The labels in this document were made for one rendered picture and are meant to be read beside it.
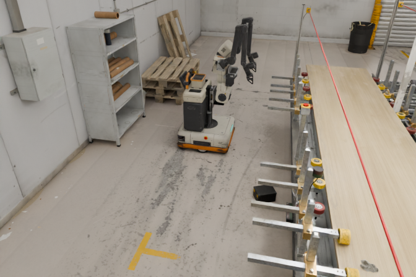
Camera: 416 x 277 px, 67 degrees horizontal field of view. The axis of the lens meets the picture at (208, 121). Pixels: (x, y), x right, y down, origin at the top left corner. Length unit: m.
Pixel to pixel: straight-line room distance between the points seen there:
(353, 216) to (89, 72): 3.17
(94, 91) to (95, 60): 0.42
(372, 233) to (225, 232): 1.45
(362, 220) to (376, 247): 0.20
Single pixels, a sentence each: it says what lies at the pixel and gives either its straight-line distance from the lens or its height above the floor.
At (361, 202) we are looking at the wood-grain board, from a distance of 2.29.
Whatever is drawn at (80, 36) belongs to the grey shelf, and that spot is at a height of 1.44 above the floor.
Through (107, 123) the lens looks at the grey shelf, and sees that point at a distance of 4.28.
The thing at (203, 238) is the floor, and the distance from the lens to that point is 3.06.
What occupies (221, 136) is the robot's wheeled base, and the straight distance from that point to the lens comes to 3.93.
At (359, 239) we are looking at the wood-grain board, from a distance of 2.05.
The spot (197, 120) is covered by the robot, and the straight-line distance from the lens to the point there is 3.91.
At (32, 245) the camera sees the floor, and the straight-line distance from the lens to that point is 3.39.
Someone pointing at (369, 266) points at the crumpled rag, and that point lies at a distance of 1.92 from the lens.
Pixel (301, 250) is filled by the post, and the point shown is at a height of 0.75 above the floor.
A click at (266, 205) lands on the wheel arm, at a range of 2.14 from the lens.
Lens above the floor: 2.31
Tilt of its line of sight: 28 degrees down
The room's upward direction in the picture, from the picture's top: straight up
